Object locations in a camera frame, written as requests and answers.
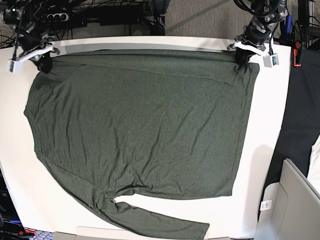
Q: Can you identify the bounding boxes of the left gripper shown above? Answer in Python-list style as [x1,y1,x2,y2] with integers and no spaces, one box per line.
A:
[235,23,271,69]

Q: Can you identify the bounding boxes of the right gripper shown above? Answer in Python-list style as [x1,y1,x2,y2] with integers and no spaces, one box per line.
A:
[16,27,53,73]

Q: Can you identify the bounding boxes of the green long-sleeve shirt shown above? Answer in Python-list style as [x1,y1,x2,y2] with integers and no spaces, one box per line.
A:
[24,49,260,240]

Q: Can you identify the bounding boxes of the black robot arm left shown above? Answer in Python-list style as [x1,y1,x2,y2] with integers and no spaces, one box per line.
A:
[228,0,288,68]

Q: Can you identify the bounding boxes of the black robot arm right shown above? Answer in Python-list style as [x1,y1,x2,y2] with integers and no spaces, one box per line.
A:
[0,0,54,74]

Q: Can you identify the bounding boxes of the orange black clamp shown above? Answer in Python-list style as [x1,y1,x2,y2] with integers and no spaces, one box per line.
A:
[293,41,302,67]

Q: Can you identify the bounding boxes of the beige plastic bin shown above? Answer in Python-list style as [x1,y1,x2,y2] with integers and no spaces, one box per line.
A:
[254,158,320,240]

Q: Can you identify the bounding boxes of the orange black box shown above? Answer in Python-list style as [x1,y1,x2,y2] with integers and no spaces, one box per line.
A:
[0,172,37,240]

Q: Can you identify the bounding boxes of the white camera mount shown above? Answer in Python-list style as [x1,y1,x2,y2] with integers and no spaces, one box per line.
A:
[227,40,280,68]
[7,44,60,74]

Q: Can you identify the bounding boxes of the blue handled tool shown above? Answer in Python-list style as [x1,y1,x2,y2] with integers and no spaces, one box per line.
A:
[285,14,292,39]

